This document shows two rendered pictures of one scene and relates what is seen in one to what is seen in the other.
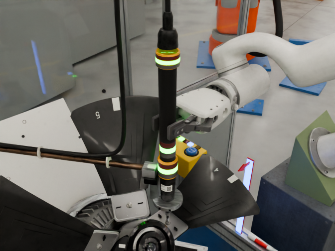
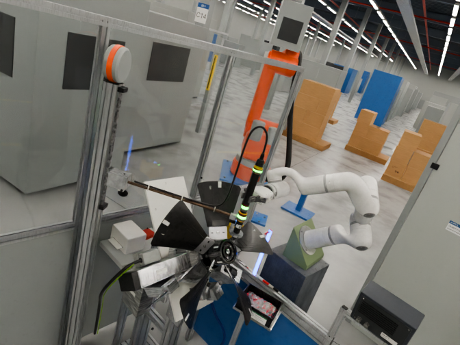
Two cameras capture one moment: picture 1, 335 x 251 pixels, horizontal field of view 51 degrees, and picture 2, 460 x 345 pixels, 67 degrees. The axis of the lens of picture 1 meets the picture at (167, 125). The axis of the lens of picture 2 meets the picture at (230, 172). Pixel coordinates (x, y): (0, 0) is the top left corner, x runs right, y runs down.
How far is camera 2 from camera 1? 0.99 m
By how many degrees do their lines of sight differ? 15
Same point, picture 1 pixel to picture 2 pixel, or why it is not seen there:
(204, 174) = (248, 231)
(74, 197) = not seen: hidden behind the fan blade
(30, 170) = (164, 208)
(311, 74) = (308, 189)
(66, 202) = not seen: hidden behind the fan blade
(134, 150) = (224, 207)
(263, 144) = not seen: hidden behind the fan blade
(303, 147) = (296, 233)
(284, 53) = (298, 179)
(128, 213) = (216, 236)
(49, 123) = (176, 187)
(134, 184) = (222, 222)
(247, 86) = (280, 189)
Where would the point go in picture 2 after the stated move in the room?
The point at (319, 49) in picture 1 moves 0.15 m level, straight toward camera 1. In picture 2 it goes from (312, 180) to (308, 189)
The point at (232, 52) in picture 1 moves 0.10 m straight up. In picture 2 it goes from (276, 173) to (283, 155)
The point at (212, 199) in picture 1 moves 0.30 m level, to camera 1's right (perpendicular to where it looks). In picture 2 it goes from (252, 241) to (304, 253)
